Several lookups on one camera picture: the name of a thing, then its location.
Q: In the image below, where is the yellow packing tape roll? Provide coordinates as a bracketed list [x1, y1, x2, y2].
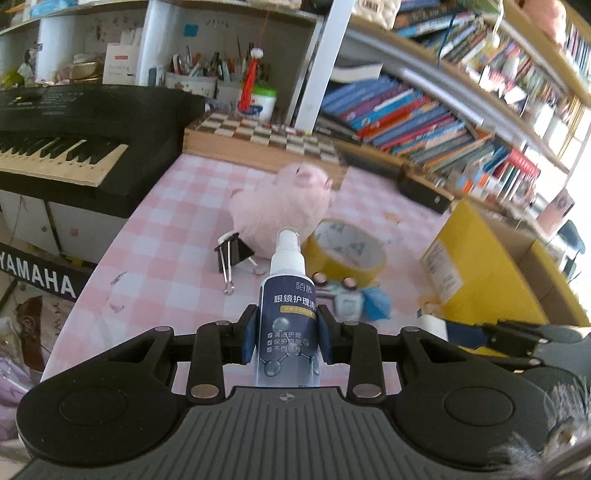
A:
[303, 219, 387, 288]

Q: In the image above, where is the yellow cardboard box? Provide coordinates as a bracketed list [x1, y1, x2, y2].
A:
[422, 199, 590, 327]

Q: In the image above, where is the red tassel ornament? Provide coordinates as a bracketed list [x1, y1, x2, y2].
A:
[236, 47, 263, 114]

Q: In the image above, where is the eyeglass cleaner spray bottle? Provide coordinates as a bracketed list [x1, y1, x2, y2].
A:
[256, 228, 320, 388]

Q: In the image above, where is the white bookshelf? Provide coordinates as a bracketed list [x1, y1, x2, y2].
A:
[1, 1, 590, 195]

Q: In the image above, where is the pen cup with pens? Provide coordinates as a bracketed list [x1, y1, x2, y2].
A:
[163, 48, 246, 103]

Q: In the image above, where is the small grey toy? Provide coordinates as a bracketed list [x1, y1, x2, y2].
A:
[311, 272, 363, 322]

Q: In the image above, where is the pink checkered tablecloth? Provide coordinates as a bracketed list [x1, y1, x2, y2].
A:
[45, 155, 445, 376]

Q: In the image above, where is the black Yamaha keyboard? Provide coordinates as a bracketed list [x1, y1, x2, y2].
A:
[1, 84, 205, 218]

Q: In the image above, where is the row of colourful books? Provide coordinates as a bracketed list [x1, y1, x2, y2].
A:
[315, 76, 540, 201]

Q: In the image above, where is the wooden chessboard box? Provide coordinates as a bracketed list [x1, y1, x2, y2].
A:
[182, 112, 348, 190]

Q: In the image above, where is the black binder clip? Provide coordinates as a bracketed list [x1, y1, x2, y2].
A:
[214, 232, 259, 295]

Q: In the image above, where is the pink plush toy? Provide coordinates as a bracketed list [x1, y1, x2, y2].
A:
[228, 163, 334, 259]

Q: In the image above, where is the blue bag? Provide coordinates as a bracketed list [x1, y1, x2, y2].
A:
[362, 287, 392, 322]

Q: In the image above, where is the white green-lid jar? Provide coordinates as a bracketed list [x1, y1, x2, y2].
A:
[250, 84, 277, 122]

